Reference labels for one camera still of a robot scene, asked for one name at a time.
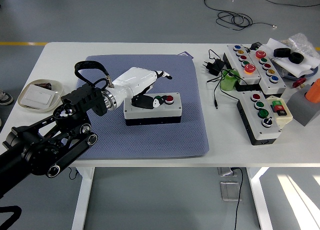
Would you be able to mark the clear bubble wrap bag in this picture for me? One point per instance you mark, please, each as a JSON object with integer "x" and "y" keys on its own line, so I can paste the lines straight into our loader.
{"x": 301, "y": 41}

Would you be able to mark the small black device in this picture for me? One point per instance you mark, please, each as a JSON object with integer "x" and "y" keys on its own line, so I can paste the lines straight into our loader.
{"x": 256, "y": 45}

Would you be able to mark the person's shoe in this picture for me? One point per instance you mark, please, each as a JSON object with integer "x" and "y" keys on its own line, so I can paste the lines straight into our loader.
{"x": 6, "y": 98}

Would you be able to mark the orange cylinder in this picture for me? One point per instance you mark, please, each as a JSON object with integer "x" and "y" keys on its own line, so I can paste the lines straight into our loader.
{"x": 314, "y": 92}

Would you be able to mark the small dark brown object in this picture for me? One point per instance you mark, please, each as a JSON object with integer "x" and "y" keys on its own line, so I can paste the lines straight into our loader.
{"x": 45, "y": 86}

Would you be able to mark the grey box with selector knob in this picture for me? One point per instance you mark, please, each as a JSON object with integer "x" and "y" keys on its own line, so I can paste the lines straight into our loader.
{"x": 268, "y": 133}

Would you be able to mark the purple card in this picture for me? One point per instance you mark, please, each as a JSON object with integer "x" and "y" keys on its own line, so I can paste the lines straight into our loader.
{"x": 186, "y": 54}

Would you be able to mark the grey angled block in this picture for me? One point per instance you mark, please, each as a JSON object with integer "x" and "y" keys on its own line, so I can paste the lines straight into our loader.
{"x": 300, "y": 107}

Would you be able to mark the grey three-button control box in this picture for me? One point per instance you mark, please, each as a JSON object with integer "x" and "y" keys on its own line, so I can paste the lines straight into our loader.
{"x": 150, "y": 115}

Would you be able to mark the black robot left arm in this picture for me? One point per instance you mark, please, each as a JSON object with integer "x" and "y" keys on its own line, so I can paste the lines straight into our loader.
{"x": 82, "y": 100}

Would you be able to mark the metal floor socket plate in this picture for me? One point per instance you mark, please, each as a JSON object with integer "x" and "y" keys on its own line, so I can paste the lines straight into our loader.
{"x": 228, "y": 191}

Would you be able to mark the red valve knob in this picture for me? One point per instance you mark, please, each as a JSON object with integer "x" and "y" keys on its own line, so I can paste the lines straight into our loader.
{"x": 298, "y": 83}

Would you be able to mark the white table leg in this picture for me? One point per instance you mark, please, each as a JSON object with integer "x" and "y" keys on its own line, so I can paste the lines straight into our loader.
{"x": 83, "y": 197}
{"x": 260, "y": 197}

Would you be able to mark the cream red-green push switch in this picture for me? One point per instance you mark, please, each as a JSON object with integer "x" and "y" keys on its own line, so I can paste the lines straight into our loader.
{"x": 285, "y": 117}

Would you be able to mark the black power adapter plug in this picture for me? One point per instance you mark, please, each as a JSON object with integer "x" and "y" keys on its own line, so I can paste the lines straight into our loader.
{"x": 216, "y": 66}

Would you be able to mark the black curved frame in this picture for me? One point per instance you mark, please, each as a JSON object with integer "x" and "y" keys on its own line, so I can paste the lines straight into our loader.
{"x": 15, "y": 212}

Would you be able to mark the under-table socket bracket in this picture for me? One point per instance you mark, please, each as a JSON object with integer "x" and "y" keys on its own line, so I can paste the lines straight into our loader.
{"x": 223, "y": 171}

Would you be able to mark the blue round plate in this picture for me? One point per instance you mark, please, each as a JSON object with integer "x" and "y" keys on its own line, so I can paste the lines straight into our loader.
{"x": 313, "y": 73}

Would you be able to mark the white wall switch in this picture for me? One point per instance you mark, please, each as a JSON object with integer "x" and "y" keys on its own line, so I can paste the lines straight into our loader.
{"x": 37, "y": 96}

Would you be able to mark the blue-grey textured mat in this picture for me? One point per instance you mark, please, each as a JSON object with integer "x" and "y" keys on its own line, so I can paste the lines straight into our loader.
{"x": 162, "y": 140}

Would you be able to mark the grey five-button box, wide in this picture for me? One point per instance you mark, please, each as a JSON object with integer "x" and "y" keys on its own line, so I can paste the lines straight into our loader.
{"x": 276, "y": 86}

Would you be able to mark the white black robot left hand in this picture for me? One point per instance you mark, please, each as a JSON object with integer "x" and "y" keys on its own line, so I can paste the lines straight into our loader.
{"x": 132, "y": 80}

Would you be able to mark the white shallow tray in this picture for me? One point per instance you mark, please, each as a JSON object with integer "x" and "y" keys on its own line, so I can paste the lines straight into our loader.
{"x": 57, "y": 90}

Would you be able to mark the grey five-button box, slim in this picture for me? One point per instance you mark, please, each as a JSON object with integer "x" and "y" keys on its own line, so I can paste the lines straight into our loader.
{"x": 237, "y": 62}

